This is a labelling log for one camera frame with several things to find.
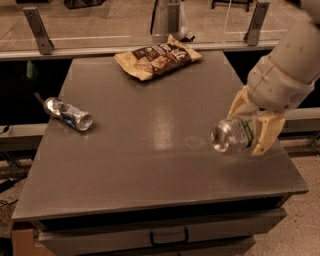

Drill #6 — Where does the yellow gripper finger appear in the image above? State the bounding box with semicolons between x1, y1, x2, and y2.
251;111;285;156
227;86;258;120

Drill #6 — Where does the middle metal bracket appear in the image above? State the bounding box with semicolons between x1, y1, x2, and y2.
150;0;181;35

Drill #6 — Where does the metal rail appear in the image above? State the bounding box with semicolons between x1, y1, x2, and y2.
0;40;279;61

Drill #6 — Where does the brown chip bag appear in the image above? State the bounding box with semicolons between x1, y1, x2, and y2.
114;35;202;81

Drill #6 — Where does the green white 7up can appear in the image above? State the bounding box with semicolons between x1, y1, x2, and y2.
210;117;254;154

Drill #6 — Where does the left metal bracket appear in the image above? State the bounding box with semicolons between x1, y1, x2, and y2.
23;7;54;55

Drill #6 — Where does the metal bracket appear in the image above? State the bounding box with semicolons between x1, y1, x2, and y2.
23;7;54;55
244;0;270;46
150;0;181;35

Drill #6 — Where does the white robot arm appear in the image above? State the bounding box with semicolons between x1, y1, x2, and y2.
222;0;320;156

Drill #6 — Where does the grey drawer with black handle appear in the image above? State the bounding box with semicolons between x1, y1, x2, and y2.
38;208;286;256

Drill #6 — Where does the right metal bracket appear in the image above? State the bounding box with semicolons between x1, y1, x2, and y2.
244;0;270;46

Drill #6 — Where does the crushed blue silver can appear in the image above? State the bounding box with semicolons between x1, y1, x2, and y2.
44;97;93;132

